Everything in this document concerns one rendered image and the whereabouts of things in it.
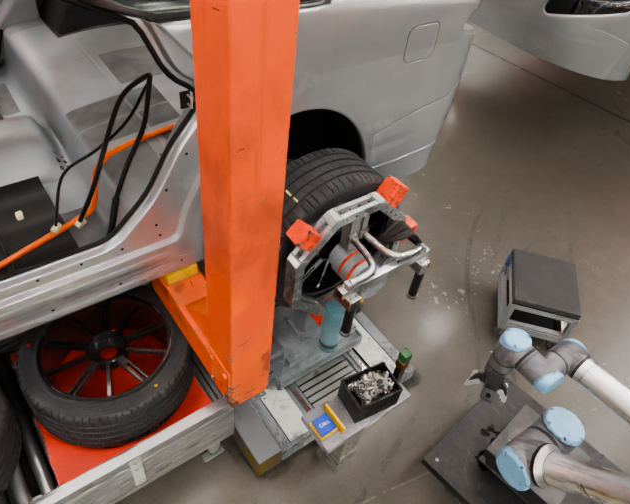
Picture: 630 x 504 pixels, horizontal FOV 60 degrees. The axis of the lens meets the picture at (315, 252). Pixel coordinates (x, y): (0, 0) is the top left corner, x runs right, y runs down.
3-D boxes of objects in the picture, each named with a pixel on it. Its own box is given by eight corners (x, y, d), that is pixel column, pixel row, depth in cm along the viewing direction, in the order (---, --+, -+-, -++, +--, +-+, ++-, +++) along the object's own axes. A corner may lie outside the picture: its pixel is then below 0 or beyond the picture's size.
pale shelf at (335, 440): (383, 368, 234) (384, 364, 232) (410, 399, 225) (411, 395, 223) (300, 419, 214) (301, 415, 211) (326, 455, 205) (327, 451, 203)
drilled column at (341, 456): (338, 443, 253) (352, 397, 223) (352, 461, 248) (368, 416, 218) (321, 454, 248) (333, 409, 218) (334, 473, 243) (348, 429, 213)
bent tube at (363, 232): (391, 221, 215) (397, 200, 208) (425, 252, 205) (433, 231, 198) (357, 237, 207) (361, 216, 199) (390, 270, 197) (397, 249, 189)
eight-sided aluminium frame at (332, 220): (379, 271, 251) (405, 177, 212) (388, 280, 247) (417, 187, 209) (279, 322, 225) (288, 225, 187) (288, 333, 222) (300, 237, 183)
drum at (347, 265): (351, 257, 227) (356, 232, 217) (385, 291, 216) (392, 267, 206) (324, 270, 221) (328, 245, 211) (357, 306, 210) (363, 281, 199)
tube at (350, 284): (352, 239, 206) (357, 218, 198) (386, 272, 196) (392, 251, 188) (314, 256, 198) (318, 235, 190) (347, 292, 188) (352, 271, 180)
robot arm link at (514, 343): (520, 355, 173) (497, 332, 178) (507, 375, 183) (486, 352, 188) (540, 341, 177) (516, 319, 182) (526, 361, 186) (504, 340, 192)
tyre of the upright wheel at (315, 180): (372, 123, 220) (228, 185, 194) (412, 154, 208) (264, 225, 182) (358, 235, 270) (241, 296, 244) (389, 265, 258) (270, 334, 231)
